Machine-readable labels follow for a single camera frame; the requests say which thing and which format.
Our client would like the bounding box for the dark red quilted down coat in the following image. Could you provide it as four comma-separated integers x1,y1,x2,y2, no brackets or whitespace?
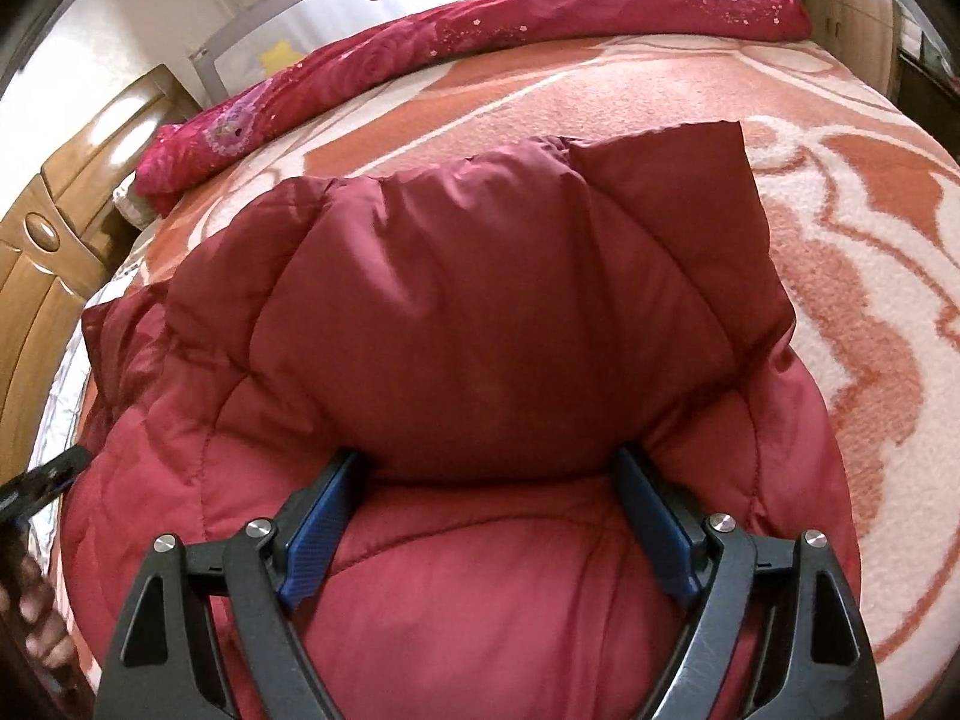
62,122,861,718

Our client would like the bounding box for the person's left hand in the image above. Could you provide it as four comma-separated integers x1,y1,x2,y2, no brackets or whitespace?
2,554,78,670

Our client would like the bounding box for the white patterned bed sheet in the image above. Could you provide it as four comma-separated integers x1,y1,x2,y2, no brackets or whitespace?
28,268,137,564

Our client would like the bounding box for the wooden bed headboard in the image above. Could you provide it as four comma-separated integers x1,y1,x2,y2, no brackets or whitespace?
0,65,199,479

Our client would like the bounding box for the orange and white patterned blanket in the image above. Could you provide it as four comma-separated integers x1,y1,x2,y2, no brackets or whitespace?
128,36,958,718

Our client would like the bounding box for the dark side table with clutter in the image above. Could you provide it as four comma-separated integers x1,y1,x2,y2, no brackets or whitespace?
895,21,958,158

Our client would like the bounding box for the wooden wardrobe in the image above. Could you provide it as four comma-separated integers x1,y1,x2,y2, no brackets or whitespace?
804,0,923,99

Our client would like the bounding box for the magenta floral rolled quilt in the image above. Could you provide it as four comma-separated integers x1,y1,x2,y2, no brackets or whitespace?
133,0,812,215

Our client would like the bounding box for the grey bed guard rail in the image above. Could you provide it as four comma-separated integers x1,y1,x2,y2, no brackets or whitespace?
190,0,398,103

